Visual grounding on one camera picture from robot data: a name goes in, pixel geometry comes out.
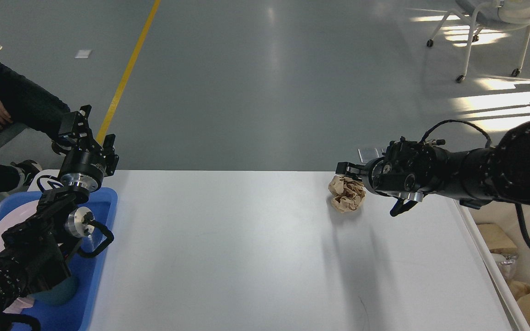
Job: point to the white plastic bin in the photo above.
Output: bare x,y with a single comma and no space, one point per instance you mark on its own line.
505,216

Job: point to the brown paper bag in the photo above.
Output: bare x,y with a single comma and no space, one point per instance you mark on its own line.
521,294
497,240

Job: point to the clear floor plate left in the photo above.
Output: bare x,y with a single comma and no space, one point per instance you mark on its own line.
366,155

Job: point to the dark green mug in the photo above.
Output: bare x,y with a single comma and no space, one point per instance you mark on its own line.
60,294

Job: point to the brown paper ball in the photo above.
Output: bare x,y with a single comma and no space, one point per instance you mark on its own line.
347,194

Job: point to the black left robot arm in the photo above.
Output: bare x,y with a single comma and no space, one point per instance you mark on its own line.
37,251

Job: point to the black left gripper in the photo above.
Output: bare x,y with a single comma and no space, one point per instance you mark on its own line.
85,164

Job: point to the pink plate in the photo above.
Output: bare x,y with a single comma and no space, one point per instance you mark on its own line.
14,211

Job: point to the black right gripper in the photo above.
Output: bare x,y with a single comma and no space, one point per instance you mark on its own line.
367,173

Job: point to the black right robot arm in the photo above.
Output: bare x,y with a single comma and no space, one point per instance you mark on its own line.
410,170

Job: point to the brown paper bag front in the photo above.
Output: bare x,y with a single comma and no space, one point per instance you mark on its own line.
521,294

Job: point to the aluminium foil tray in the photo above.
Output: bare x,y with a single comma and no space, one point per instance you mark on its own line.
507,264

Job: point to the pink mug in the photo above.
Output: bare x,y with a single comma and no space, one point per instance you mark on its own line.
19,305

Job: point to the white chair right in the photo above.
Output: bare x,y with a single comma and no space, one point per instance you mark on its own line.
496,15

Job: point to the person in dark clothes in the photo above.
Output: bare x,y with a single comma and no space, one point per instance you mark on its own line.
24,101

